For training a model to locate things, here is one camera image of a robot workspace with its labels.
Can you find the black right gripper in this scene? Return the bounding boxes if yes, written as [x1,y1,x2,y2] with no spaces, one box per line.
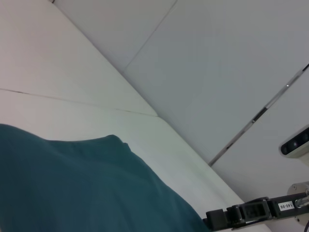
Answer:
[202,192,309,232]

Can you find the teal T-shirt with FREE print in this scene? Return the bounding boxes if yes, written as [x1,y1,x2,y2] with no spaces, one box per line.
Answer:
[0,123,211,232]

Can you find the right gripper cable with plugs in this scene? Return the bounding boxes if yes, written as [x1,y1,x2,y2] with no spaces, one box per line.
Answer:
[293,196,309,232]

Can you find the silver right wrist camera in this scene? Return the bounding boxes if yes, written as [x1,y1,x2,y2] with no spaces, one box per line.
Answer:
[280,125,309,160]

